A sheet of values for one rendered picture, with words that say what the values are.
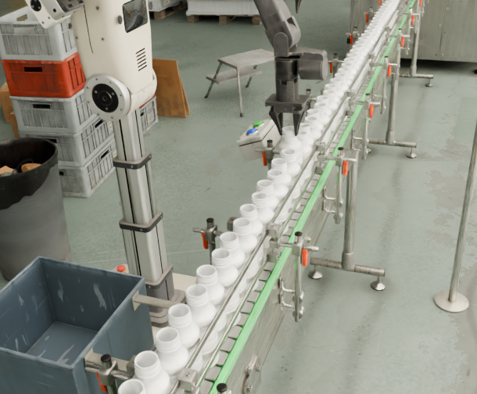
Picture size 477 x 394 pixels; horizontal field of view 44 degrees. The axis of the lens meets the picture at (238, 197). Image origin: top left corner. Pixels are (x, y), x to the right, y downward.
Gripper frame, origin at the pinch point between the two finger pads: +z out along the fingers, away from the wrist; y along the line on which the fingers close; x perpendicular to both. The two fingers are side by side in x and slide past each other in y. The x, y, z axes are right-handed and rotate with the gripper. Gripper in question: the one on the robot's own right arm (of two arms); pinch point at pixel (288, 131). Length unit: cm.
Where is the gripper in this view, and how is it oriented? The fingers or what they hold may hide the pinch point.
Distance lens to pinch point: 155.0
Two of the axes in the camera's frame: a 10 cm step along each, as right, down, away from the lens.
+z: 0.8, 8.8, 4.8
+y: 9.4, 1.0, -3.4
